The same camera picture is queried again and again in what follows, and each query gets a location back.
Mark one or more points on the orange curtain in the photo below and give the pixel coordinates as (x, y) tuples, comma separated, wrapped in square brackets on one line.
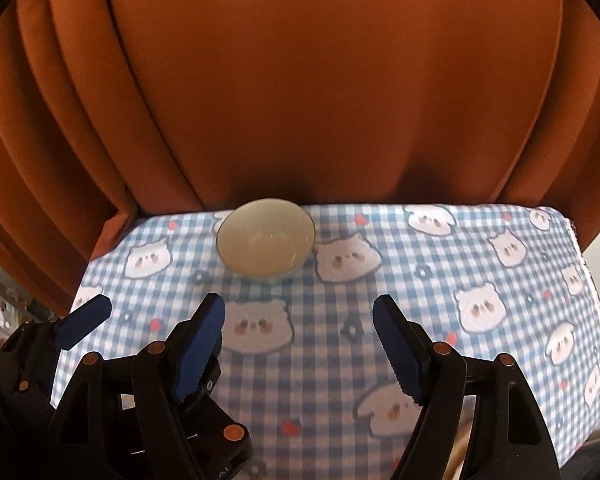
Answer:
[(300, 85)]

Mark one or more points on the white bowl blue pattern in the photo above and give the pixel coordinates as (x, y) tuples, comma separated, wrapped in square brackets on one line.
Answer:
[(265, 240)]

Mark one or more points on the cluttered storage shelf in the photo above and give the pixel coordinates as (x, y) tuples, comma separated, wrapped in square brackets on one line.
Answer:
[(5, 305)]

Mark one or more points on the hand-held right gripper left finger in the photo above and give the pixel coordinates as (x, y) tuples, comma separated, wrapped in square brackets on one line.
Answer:
[(200, 350)]

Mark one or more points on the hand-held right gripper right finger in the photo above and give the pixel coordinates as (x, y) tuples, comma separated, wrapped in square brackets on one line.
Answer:
[(397, 355)]

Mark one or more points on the blue checked bear tablecloth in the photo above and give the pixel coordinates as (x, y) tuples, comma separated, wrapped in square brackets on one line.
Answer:
[(330, 360)]

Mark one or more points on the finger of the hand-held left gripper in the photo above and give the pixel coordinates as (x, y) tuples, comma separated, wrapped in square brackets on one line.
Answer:
[(85, 320), (225, 445)]

